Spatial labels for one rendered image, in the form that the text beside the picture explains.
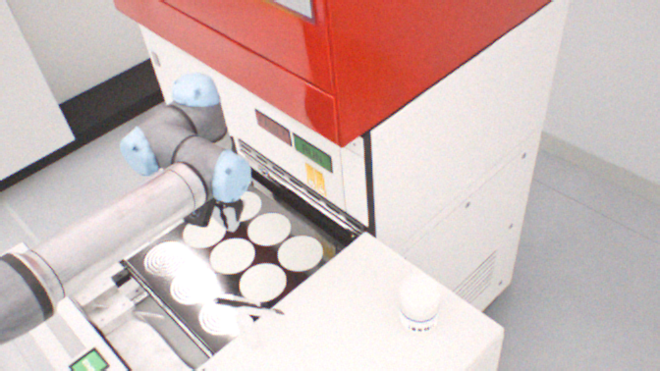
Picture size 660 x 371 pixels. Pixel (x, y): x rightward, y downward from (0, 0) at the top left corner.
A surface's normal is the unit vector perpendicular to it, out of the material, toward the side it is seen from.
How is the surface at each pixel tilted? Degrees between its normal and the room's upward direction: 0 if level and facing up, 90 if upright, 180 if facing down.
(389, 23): 90
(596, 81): 90
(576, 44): 90
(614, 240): 0
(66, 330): 0
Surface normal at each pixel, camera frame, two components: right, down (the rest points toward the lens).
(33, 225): -0.09, -0.70
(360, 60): 0.69, 0.47
